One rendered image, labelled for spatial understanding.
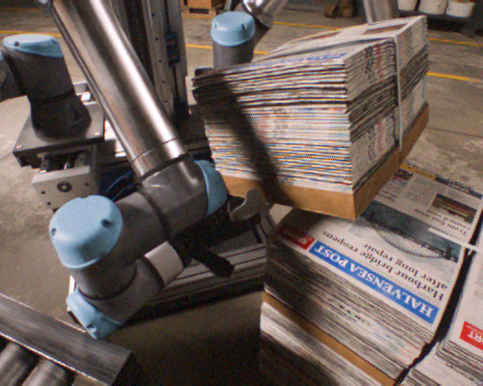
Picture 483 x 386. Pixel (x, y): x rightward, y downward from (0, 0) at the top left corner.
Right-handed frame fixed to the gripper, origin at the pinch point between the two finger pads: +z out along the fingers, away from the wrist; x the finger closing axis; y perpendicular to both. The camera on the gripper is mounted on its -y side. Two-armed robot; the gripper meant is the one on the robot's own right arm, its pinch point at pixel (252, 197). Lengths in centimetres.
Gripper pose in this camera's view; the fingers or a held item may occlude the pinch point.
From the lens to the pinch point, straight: 61.6
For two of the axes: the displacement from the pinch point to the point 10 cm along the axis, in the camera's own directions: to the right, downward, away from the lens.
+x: -7.3, -1.5, 6.7
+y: -2.5, -8.5, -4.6
